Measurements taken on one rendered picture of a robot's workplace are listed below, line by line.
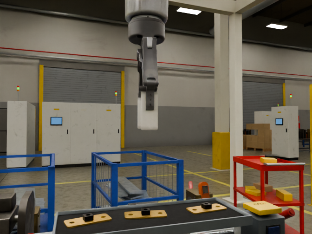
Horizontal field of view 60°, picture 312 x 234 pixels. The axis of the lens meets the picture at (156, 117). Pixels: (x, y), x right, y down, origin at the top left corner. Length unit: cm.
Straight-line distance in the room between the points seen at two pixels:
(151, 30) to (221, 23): 802
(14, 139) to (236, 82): 635
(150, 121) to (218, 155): 759
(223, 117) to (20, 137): 587
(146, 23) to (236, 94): 440
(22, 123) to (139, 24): 824
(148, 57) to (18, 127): 830
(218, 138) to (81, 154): 422
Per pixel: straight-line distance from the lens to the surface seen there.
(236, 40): 508
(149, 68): 47
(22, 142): 872
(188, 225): 53
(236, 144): 487
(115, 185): 278
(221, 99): 806
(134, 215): 57
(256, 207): 67
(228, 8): 519
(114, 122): 897
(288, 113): 1101
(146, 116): 48
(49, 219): 283
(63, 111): 874
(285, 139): 1109
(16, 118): 873
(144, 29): 54
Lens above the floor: 135
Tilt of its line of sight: 1 degrees up
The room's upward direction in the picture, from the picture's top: straight up
